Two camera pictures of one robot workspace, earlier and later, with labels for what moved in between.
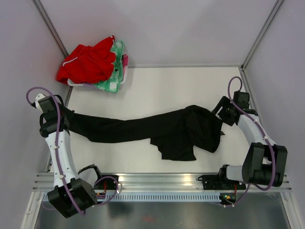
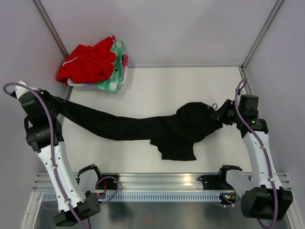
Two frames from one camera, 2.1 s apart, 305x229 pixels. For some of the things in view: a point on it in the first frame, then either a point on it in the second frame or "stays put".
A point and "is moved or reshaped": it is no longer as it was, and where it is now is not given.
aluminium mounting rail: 153,182 stays put
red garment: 86,64 stays put
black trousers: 178,132 is moved or reshaped
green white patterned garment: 112,84 stays put
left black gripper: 69,114 → 57,100
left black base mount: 106,183 stays put
